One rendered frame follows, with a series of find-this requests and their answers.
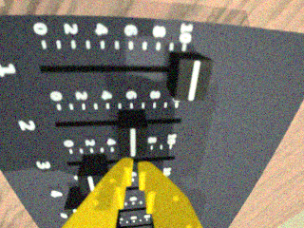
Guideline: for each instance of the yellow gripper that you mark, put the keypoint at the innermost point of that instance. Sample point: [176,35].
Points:
[169,207]

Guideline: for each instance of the black lighting desk panel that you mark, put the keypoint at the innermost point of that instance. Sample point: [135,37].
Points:
[211,126]

